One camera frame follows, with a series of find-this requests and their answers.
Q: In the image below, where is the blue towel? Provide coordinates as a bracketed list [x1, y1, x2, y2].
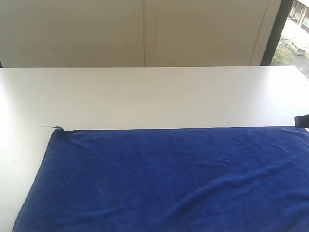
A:
[13, 126, 309, 232]

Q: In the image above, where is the dark window frame post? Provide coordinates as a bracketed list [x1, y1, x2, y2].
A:
[260, 0, 293, 66]

